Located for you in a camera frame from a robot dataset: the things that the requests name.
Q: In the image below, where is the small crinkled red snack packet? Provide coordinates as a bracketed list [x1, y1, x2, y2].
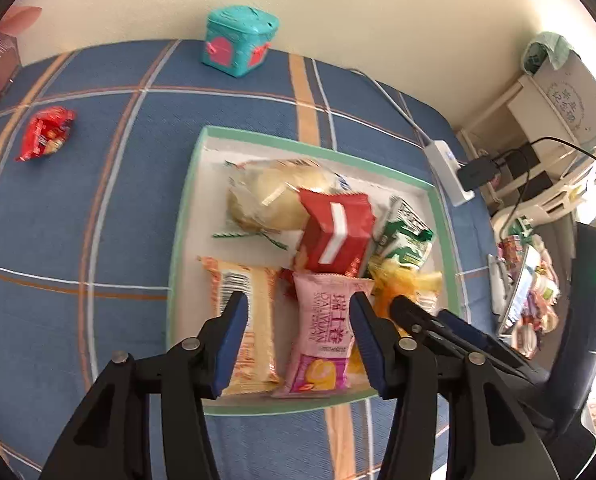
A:
[16, 106, 76, 163]

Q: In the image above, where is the white power strip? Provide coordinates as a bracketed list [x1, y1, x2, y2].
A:
[424, 141, 475, 207]

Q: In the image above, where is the white wooden shelf unit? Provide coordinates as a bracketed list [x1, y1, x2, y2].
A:
[457, 77, 596, 211]

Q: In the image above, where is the pink cake roll packet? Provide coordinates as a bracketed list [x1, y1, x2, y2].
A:
[272, 271, 377, 399]

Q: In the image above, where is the orange beige biscuit packet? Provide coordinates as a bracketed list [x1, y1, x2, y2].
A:
[198, 256, 281, 397]

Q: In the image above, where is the white tray with green rim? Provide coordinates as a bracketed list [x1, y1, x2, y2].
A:
[167, 126, 464, 417]

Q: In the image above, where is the teal toy box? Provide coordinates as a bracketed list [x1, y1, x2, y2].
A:
[201, 5, 280, 79]

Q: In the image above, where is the round cookie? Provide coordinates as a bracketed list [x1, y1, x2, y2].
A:
[213, 229, 289, 252]

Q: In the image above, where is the green white snack pouch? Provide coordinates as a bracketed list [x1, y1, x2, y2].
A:
[370, 197, 435, 272]

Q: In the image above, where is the pile of colourful trinkets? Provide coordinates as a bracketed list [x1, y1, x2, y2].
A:
[498, 234, 565, 357]

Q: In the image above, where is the red packet with white stripe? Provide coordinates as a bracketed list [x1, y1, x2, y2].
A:
[295, 187, 377, 277]

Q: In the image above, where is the orange bread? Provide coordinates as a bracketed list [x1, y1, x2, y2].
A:
[368, 259, 444, 312]

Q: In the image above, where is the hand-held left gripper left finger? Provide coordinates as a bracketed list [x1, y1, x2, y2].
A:
[38, 290, 251, 480]

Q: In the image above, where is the grey power strip cord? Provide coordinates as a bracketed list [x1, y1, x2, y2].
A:
[350, 69, 429, 147]

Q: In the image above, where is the green cloth bundle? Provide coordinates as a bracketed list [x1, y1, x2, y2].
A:
[522, 31, 574, 77]

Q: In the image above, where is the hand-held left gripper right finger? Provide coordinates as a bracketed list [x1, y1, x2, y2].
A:
[350, 291, 559, 480]

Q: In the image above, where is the smartphone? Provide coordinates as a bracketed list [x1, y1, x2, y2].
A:
[498, 245, 542, 334]

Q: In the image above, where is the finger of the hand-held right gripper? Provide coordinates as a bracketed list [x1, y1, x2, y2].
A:
[438, 309, 550, 387]
[390, 295, 467, 357]

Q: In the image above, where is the black charger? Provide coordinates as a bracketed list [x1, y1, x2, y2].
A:
[457, 157, 502, 192]

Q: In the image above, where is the grey printed box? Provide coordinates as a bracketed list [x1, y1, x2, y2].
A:
[533, 50, 596, 137]

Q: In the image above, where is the white phone stand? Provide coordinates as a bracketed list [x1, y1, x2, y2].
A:
[488, 254, 510, 322]

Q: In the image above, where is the black charger cable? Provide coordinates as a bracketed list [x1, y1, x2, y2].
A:
[493, 136, 596, 177]

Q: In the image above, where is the round bun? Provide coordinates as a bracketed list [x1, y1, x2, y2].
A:
[226, 159, 351, 237]

